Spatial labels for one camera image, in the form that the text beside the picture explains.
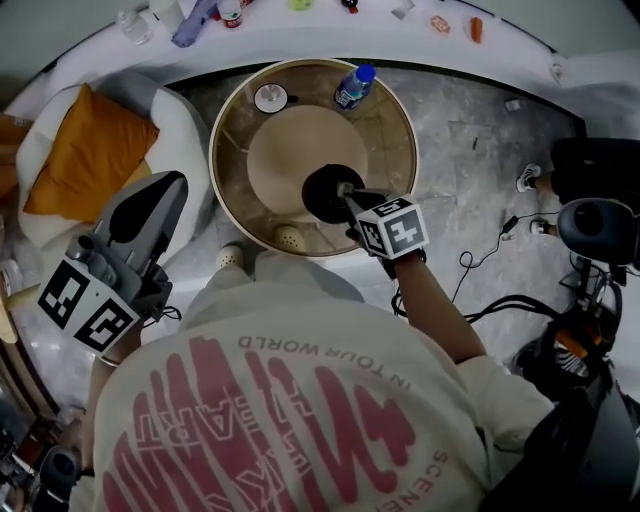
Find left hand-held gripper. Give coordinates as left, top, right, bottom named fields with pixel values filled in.
left=37, top=170, right=190, bottom=354

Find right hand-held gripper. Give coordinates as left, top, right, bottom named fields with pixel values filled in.
left=341, top=183, right=431, bottom=279

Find black kettle jug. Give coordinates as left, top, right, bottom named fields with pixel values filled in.
left=301, top=163, right=369, bottom=226

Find person's right forearm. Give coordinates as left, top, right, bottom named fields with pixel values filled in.
left=393, top=255, right=490, bottom=365

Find round glass-top table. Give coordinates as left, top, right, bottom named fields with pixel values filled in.
left=208, top=57, right=421, bottom=259

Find white clog shoe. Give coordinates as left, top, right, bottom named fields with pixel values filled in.
left=215, top=242, right=247, bottom=272
left=272, top=224, right=307, bottom=253

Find beige round table base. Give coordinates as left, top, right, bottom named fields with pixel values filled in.
left=246, top=104, right=370, bottom=225

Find orange cushion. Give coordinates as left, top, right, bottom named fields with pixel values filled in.
left=22, top=83, right=162, bottom=224

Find white armchair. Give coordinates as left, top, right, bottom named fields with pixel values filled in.
left=14, top=69, right=217, bottom=267

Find beige trousers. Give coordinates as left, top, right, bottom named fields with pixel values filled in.
left=191, top=249, right=367, bottom=332

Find blue-capped water bottle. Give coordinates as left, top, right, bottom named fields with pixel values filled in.
left=333, top=63, right=378, bottom=112

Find white cup with saucer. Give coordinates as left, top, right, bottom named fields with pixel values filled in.
left=252, top=82, right=300, bottom=115

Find wooden side table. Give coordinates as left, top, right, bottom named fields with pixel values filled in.
left=0, top=282, right=41, bottom=346

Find curved white ledge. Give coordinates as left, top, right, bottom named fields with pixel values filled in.
left=0, top=0, right=640, bottom=151

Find clear glass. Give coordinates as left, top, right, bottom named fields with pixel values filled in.
left=116, top=9, right=154, bottom=47

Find white paper cup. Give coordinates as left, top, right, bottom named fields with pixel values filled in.
left=148, top=0, right=187, bottom=34

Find cream pink-printed T-shirt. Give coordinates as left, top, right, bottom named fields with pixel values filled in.
left=69, top=278, right=557, bottom=512

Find white bottle red label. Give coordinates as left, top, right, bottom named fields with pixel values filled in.
left=217, top=0, right=244, bottom=30

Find black chair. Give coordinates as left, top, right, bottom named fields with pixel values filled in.
left=513, top=249, right=627, bottom=387

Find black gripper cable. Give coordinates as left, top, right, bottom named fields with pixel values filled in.
left=143, top=305, right=183, bottom=327

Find black floor cable with adapter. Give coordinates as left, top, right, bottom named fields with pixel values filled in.
left=451, top=211, right=559, bottom=304

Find black pack cable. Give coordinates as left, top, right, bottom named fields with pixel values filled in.
left=463, top=294, right=560, bottom=325

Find black strap pack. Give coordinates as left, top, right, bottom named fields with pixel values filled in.
left=478, top=358, right=640, bottom=512

